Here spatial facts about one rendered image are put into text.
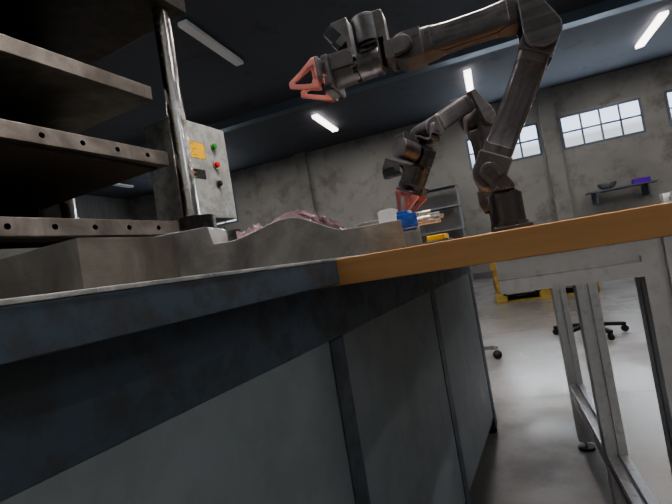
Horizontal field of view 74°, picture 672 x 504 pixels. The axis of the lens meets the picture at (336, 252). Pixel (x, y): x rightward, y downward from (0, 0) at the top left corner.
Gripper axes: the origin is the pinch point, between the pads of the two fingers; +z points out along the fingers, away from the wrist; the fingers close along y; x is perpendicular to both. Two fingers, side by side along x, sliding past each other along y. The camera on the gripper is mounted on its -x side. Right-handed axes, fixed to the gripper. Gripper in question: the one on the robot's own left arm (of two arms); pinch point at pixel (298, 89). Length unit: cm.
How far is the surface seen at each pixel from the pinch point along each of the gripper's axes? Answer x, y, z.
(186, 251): 31.9, 17.0, 24.4
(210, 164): -13, -67, 69
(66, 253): 34, 53, 14
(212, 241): 31.0, 16.0, 18.6
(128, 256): 35, 47, 11
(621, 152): -87, -968, -320
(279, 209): -150, -973, 468
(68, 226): 16, 1, 73
